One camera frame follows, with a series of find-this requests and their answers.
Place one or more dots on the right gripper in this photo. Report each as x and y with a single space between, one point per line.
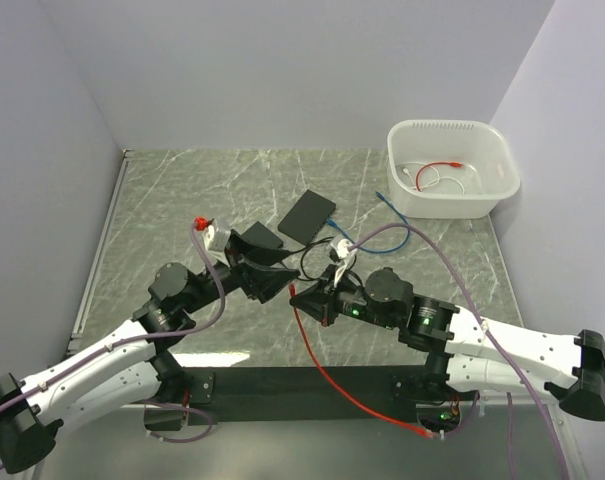
320 299

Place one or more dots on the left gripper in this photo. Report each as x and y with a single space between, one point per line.
252 265

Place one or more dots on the black box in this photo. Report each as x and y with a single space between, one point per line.
260 235

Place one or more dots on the black network switch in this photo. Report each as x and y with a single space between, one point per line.
307 217

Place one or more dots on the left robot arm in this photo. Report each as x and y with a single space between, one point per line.
133 362

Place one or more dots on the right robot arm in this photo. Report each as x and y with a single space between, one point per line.
465 354

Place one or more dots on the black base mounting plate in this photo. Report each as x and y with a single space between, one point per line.
236 394

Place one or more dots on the white plastic basin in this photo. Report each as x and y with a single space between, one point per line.
449 169

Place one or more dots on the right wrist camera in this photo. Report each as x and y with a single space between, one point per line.
342 256

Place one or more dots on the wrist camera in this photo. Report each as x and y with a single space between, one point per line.
342 256
214 235

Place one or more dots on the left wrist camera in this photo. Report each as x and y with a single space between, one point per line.
214 235

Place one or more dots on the aluminium frame rail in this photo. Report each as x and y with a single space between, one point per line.
499 439

